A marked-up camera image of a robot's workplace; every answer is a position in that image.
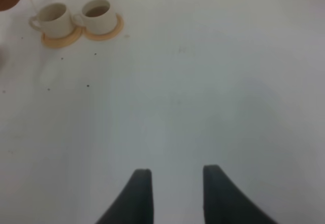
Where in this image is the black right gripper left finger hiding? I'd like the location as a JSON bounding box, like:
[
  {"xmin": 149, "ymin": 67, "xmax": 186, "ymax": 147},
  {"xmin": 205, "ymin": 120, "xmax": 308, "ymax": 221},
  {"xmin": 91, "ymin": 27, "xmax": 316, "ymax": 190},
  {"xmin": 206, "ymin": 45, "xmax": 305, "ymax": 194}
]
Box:
[{"xmin": 97, "ymin": 169, "xmax": 154, "ymax": 224}]

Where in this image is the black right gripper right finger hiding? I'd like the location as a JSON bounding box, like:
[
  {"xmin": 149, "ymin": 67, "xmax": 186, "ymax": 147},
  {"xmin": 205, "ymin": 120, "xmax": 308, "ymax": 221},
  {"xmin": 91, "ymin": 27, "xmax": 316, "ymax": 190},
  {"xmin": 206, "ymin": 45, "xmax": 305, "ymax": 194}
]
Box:
[{"xmin": 203, "ymin": 165, "xmax": 275, "ymax": 224}]

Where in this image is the right orange cup coaster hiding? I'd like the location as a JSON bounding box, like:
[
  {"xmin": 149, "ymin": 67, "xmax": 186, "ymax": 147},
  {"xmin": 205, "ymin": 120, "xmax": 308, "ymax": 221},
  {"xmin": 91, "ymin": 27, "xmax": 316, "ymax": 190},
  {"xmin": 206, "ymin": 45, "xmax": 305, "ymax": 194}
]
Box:
[{"xmin": 82, "ymin": 14, "xmax": 124, "ymax": 41}]

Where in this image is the orange cup coaster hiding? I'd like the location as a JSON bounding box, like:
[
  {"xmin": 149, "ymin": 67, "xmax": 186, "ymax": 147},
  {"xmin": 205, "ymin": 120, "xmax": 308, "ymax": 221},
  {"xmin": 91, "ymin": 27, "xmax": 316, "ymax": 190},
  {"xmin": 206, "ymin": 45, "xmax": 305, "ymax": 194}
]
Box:
[
  {"xmin": 82, "ymin": 14, "xmax": 124, "ymax": 41},
  {"xmin": 41, "ymin": 27, "xmax": 83, "ymax": 49}
]

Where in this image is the left orange cup coaster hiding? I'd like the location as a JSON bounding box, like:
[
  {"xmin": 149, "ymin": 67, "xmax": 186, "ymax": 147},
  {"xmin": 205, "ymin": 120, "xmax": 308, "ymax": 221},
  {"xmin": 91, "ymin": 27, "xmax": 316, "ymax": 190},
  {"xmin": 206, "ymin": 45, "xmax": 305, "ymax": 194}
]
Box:
[{"xmin": 41, "ymin": 27, "xmax": 83, "ymax": 49}]

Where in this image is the right white teacup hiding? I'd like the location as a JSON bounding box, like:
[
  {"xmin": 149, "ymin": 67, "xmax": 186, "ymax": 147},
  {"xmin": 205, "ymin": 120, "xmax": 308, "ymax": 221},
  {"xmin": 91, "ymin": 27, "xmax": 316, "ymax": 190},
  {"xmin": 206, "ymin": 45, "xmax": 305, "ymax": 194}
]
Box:
[{"xmin": 72, "ymin": 0, "xmax": 118, "ymax": 35}]

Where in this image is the white teacup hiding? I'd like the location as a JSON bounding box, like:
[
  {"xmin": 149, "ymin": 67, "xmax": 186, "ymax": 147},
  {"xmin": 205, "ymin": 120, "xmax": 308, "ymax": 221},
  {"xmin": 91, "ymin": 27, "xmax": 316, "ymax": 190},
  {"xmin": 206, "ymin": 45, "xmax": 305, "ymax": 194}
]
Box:
[
  {"xmin": 29, "ymin": 3, "xmax": 76, "ymax": 39},
  {"xmin": 72, "ymin": 0, "xmax": 118, "ymax": 35}
]

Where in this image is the left white teacup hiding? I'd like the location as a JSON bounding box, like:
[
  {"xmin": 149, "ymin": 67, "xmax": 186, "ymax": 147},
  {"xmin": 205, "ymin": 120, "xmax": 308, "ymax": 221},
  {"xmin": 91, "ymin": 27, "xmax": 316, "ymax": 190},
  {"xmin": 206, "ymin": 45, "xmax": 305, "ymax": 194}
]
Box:
[{"xmin": 29, "ymin": 3, "xmax": 76, "ymax": 39}]

